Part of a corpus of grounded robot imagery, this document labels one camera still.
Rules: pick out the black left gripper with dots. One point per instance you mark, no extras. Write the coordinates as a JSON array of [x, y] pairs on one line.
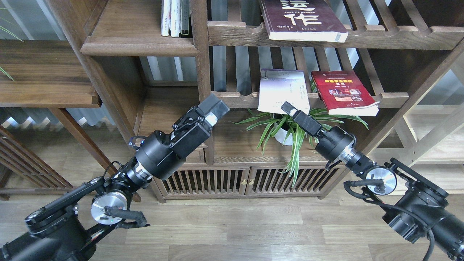
[[161, 154]]

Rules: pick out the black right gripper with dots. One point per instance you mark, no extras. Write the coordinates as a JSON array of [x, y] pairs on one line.
[[335, 145]]

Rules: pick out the white paperback book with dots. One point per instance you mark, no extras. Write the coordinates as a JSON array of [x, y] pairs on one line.
[[278, 86]]

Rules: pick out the red paperback book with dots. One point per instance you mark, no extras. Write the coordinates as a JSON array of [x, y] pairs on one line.
[[344, 94]]

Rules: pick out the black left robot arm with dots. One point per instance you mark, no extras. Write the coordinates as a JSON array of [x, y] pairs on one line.
[[69, 228]]

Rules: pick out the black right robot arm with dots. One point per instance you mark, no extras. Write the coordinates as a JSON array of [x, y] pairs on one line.
[[414, 206]]

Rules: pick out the dark wooden side shelf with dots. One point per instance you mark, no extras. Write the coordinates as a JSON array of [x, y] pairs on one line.
[[47, 74]]

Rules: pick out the green spider plant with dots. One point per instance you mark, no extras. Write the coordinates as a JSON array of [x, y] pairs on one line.
[[265, 119]]

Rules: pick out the white plant pot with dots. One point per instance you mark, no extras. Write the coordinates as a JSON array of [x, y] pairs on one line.
[[283, 129]]

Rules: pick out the dark wooden bookshelf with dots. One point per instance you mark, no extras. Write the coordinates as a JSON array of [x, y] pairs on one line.
[[147, 81]]

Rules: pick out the left slatted cabinet door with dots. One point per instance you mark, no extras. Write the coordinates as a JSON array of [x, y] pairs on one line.
[[204, 182]]

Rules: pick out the slatted cabinet door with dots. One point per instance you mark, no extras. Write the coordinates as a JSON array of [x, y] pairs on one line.
[[313, 181], [204, 182]]

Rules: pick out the right slatted cabinet door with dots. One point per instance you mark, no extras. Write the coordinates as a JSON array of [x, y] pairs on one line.
[[313, 181]]

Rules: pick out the dark upright book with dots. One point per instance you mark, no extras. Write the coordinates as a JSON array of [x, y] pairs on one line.
[[185, 26]]

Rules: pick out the dark maroon book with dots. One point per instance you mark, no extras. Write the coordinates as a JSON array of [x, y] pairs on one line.
[[302, 20]]

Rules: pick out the white upright book middle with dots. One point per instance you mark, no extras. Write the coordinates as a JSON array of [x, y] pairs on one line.
[[175, 21]]

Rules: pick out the white upright book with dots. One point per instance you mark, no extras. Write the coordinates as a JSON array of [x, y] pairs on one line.
[[165, 17], [175, 21]]

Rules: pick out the white upright book left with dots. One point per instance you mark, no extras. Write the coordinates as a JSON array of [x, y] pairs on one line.
[[165, 17]]

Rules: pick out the light wooden rack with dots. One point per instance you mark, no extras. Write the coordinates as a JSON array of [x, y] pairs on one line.
[[429, 138]]

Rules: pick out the dark slatted wooden panel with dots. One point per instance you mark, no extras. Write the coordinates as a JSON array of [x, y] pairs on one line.
[[16, 158]]

